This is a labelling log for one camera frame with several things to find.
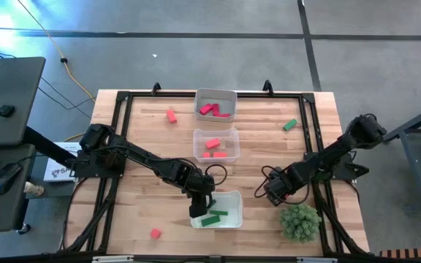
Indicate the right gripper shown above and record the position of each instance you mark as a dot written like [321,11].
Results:
[292,177]

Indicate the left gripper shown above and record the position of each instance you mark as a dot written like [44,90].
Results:
[199,208]

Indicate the green wooden block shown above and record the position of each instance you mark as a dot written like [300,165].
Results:
[289,124]
[219,212]
[210,220]
[213,203]

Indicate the small orange wooden block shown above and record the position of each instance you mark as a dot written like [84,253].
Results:
[155,233]
[206,155]

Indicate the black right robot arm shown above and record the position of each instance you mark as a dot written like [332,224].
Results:
[342,146]

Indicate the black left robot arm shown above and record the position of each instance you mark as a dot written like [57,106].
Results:
[141,159]

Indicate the white plastic bin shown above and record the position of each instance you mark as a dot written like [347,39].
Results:
[232,208]

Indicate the artificial green potted plant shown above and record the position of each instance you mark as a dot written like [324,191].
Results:
[300,221]

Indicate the clear plastic bin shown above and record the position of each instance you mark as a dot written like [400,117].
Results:
[228,140]

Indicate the gray plastic bin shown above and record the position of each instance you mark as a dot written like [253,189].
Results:
[225,100]

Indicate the gray metal stand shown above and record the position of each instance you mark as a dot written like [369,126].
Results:
[417,168]

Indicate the black and tan striped bar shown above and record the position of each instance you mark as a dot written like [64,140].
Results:
[411,252]

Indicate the white paper with logo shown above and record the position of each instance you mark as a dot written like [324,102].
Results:
[58,173]

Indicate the black desk support bar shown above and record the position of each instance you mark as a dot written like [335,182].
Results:
[49,146]

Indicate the small white rounded object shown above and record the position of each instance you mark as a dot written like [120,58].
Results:
[34,188]

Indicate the black desk caster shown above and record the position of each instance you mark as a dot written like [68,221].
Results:
[23,229]

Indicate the black computer mouse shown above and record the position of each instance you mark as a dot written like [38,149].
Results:
[6,179]

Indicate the dark gray desk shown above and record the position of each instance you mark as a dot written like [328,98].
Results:
[2,215]

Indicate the small black puck device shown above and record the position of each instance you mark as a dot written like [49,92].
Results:
[6,110]

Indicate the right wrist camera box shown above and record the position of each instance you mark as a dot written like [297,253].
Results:
[274,190]

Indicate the black aluminium table frame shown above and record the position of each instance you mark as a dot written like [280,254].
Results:
[239,260]

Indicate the silver bracket plate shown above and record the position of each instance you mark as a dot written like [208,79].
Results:
[316,260]
[112,259]

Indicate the black triangular frame bracket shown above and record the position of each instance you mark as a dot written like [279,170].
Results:
[268,87]
[155,87]

